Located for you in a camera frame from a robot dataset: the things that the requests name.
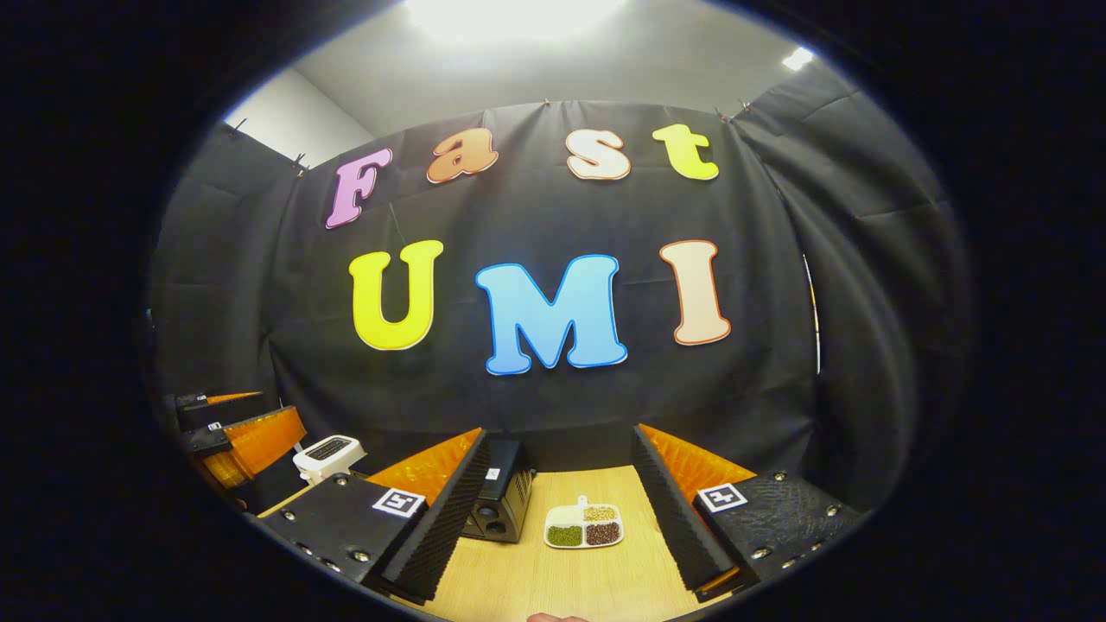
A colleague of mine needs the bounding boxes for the white toaster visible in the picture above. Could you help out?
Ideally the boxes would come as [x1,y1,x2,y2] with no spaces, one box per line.
[292,435,366,486]

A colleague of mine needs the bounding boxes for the black backdrop cloth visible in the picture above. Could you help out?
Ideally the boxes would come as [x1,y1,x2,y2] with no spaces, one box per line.
[147,60,973,519]

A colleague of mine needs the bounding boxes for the white divided plate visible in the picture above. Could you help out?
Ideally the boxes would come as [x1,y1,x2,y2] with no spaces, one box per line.
[543,495,625,550]

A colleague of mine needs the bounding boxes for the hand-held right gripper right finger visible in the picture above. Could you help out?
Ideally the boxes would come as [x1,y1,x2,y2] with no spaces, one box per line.
[631,423,865,603]

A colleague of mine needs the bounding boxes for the large ceiling light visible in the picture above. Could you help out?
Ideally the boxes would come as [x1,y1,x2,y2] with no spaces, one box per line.
[406,0,627,40]

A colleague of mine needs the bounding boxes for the black electric oven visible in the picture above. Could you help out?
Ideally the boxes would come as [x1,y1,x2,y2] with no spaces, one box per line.
[461,439,537,544]

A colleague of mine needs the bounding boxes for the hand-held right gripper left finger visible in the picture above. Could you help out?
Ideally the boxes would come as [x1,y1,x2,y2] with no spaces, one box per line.
[259,428,489,606]

